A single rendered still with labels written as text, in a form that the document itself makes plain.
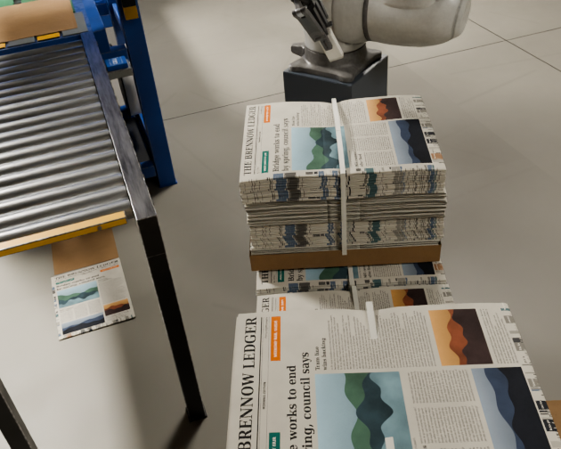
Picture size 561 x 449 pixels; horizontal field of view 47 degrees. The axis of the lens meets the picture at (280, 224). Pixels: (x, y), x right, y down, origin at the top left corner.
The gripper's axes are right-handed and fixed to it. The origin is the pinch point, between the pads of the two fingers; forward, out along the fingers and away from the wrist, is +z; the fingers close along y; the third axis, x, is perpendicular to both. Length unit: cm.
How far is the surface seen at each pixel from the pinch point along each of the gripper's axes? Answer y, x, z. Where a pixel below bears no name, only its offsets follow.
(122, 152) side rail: 9, 72, 18
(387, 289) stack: -41, -3, 29
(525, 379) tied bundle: -72, -30, 4
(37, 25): 103, 147, 17
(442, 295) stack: -42, -12, 32
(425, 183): -28.5, -14.5, 14.9
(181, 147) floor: 117, 144, 111
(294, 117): -10.3, 10.1, 6.7
